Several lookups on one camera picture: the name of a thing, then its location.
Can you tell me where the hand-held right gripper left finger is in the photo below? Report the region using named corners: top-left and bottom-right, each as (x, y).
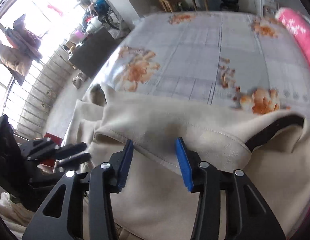
top-left (22, 139), bottom-right (134, 240)

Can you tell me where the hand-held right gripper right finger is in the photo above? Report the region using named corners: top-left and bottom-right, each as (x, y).
top-left (175, 137), bottom-right (287, 240)

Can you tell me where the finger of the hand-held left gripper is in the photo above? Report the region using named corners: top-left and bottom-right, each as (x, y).
top-left (56, 153), bottom-right (92, 168)
top-left (56, 142), bottom-right (87, 159)

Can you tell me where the beige zip jacket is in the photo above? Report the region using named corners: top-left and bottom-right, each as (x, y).
top-left (62, 84), bottom-right (310, 240)

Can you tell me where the pile of clothes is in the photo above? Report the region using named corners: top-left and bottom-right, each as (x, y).
top-left (80, 0), bottom-right (125, 30)

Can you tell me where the red box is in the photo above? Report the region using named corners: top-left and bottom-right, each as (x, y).
top-left (44, 132), bottom-right (63, 167)

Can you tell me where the white fluffy rug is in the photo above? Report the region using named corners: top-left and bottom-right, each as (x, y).
top-left (0, 192), bottom-right (33, 240)

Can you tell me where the metal window railing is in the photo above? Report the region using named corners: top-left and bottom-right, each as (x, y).
top-left (0, 44), bottom-right (75, 140)

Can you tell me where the floral plaid bed sheet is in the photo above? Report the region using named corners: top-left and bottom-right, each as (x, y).
top-left (91, 11), bottom-right (310, 115)

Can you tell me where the hanging padded coat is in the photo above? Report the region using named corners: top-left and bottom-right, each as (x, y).
top-left (0, 14), bottom-right (43, 80)

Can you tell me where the pink floral blanket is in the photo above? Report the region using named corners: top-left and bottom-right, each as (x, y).
top-left (275, 7), bottom-right (310, 77)

